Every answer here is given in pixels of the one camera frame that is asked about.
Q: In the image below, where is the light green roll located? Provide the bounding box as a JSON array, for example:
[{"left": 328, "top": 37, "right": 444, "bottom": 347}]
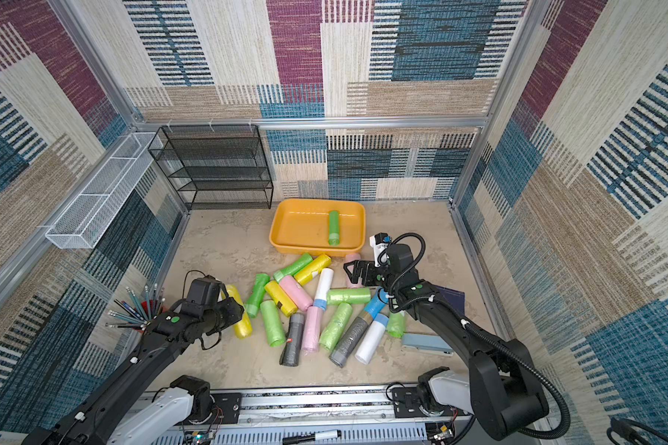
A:
[
  {"left": 327, "top": 287, "right": 372, "bottom": 306},
  {"left": 386, "top": 311, "right": 406, "bottom": 339},
  {"left": 319, "top": 302, "right": 353, "bottom": 352}
]

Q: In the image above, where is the thin dark green roll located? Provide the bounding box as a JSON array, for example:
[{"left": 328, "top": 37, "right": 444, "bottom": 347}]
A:
[{"left": 328, "top": 211, "right": 341, "bottom": 246}]

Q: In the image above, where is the large yellow bag roll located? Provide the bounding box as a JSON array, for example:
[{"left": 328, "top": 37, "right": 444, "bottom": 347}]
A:
[{"left": 225, "top": 284, "right": 254, "bottom": 340}]

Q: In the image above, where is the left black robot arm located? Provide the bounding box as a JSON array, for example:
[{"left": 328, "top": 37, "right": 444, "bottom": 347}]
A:
[{"left": 23, "top": 276, "right": 244, "bottom": 444}]

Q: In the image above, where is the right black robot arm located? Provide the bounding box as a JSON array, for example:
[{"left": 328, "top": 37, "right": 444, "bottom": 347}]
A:
[{"left": 343, "top": 237, "right": 571, "bottom": 441}]

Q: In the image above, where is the pink roll near box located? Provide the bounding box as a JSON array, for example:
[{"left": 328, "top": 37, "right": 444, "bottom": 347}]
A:
[{"left": 344, "top": 253, "right": 363, "bottom": 289}]

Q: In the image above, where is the yellow roll near box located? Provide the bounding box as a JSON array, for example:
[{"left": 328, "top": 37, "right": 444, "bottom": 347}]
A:
[{"left": 294, "top": 254, "right": 332, "bottom": 286}]

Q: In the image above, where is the white roll blue end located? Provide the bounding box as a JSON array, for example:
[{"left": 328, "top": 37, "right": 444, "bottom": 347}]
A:
[{"left": 314, "top": 268, "right": 334, "bottom": 311}]

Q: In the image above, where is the grey roll right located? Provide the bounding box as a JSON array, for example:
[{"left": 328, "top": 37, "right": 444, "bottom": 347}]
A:
[{"left": 330, "top": 311, "right": 374, "bottom": 368}]

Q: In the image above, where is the pink roll lower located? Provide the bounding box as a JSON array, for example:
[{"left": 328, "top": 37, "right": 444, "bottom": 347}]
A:
[{"left": 302, "top": 305, "right": 324, "bottom": 354}]

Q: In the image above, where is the pink roll centre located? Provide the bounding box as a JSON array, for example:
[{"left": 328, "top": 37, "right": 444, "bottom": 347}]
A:
[{"left": 279, "top": 276, "right": 314, "bottom": 312}]

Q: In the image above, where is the white roll lower right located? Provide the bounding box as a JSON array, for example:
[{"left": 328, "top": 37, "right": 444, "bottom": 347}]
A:
[{"left": 354, "top": 314, "right": 389, "bottom": 365}]

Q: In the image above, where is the yellow plastic storage box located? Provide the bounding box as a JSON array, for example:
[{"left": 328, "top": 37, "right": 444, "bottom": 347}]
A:
[{"left": 269, "top": 198, "right": 367, "bottom": 257}]

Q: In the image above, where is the small yellow roll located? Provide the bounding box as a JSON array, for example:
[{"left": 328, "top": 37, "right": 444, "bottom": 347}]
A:
[{"left": 265, "top": 280, "right": 299, "bottom": 317}]

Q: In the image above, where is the dark green roll left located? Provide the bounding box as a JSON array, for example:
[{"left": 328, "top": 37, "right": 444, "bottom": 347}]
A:
[{"left": 245, "top": 274, "right": 271, "bottom": 318}]

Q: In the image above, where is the dark grey roll left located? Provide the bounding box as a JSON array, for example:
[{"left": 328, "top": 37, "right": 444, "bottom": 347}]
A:
[{"left": 279, "top": 313, "right": 306, "bottom": 367}]

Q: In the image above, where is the dark blue notebook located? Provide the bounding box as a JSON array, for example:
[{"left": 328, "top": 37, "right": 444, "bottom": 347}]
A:
[{"left": 437, "top": 286, "right": 466, "bottom": 315}]

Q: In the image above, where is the light blue stapler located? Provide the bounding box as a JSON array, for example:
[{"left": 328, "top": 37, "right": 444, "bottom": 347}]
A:
[{"left": 402, "top": 333, "right": 455, "bottom": 355}]

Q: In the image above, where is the black marker pen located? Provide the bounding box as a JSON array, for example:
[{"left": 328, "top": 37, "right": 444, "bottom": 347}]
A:
[{"left": 281, "top": 429, "right": 343, "bottom": 445}]

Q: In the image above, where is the black mesh shelf rack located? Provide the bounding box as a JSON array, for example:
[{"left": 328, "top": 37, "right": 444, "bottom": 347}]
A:
[{"left": 148, "top": 124, "right": 274, "bottom": 211}]

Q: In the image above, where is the red pencil cup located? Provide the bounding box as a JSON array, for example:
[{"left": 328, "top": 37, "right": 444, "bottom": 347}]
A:
[{"left": 104, "top": 285, "right": 165, "bottom": 332}]

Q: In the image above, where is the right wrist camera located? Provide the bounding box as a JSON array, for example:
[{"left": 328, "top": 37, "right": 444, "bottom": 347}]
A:
[{"left": 369, "top": 233, "right": 392, "bottom": 267}]

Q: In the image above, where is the white wire wall basket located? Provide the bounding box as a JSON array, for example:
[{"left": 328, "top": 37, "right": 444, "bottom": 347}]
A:
[{"left": 46, "top": 133, "right": 155, "bottom": 250}]

